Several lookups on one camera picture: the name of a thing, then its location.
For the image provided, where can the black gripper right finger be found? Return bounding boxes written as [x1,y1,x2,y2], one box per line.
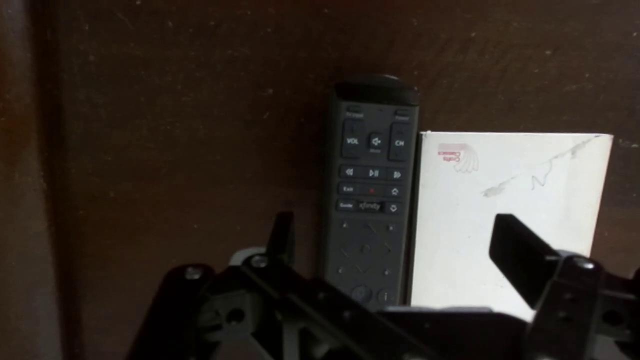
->
[488,211,640,360]

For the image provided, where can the white square card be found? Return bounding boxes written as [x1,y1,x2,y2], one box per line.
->
[406,129,616,326]

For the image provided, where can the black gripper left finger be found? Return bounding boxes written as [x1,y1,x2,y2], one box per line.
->
[125,209,427,360]

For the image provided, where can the grey Xfinity remote controller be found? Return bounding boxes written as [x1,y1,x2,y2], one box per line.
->
[322,87,422,312]

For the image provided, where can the dark wooden side table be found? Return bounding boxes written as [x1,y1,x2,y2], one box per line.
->
[0,0,640,360]

